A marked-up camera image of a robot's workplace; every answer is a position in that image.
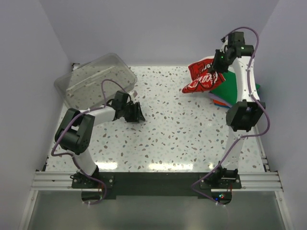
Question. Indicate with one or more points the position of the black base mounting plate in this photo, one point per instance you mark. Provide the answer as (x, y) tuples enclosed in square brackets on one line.
[(110, 185)]

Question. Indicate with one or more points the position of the white t shirt red print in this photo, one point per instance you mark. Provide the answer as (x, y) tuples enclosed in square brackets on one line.
[(202, 79)]

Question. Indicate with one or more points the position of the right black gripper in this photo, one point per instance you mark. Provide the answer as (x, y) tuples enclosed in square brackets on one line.
[(216, 67)]

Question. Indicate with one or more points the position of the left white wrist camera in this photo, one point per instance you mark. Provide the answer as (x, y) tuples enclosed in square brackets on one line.
[(134, 93)]

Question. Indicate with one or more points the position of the clear plastic bin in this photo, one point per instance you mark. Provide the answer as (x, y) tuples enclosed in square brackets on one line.
[(92, 84)]

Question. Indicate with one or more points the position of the green folded t shirt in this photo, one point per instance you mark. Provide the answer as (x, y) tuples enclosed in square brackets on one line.
[(228, 89)]

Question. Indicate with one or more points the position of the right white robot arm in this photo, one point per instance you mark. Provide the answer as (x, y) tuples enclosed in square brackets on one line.
[(247, 110)]

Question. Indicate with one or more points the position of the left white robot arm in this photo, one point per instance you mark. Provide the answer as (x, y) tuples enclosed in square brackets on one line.
[(74, 134)]

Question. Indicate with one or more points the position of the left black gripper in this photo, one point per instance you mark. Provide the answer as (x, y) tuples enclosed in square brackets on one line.
[(137, 116)]

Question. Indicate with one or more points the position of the orange folded t shirt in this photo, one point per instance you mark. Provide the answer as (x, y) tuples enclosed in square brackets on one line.
[(221, 104)]

